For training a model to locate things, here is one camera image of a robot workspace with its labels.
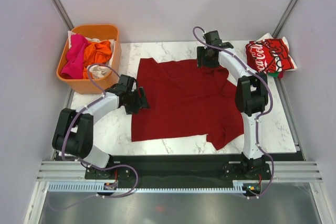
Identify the orange t shirt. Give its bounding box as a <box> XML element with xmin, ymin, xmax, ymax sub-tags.
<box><xmin>83</xmin><ymin>40</ymin><xmax>112</xmax><ymax>79</ymax></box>

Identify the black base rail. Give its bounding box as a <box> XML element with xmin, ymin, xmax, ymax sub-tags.
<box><xmin>85</xmin><ymin>154</ymin><xmax>270</xmax><ymax>189</ymax></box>

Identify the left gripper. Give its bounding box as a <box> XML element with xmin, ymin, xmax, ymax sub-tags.
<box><xmin>124</xmin><ymin>87</ymin><xmax>150</xmax><ymax>115</ymax></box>

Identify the aluminium frame profile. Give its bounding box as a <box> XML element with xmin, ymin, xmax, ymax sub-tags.
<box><xmin>37</xmin><ymin>161</ymin><xmax>322</xmax><ymax>183</ymax></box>

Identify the pink t shirt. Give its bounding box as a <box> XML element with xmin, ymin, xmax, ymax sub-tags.
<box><xmin>61</xmin><ymin>34</ymin><xmax>89</xmax><ymax>79</ymax></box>

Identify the white slotted cable duct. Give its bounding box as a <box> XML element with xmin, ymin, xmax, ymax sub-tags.
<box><xmin>48</xmin><ymin>181</ymin><xmax>256</xmax><ymax>194</ymax></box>

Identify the dark red t shirt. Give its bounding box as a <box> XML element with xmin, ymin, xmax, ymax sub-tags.
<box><xmin>131</xmin><ymin>58</ymin><xmax>244</xmax><ymax>150</ymax></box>

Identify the white t shirt in basket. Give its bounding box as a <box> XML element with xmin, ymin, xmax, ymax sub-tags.
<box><xmin>61</xmin><ymin>31</ymin><xmax>116</xmax><ymax>79</ymax></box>

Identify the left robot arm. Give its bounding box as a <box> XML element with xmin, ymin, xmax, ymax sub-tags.
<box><xmin>52</xmin><ymin>74</ymin><xmax>150</xmax><ymax>179</ymax></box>

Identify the red coca cola t shirt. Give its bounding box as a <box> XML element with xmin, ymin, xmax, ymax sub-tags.
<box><xmin>245</xmin><ymin>37</ymin><xmax>297</xmax><ymax>77</ymax></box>

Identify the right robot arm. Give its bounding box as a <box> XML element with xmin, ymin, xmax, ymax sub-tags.
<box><xmin>197</xmin><ymin>30</ymin><xmax>273</xmax><ymax>180</ymax></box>

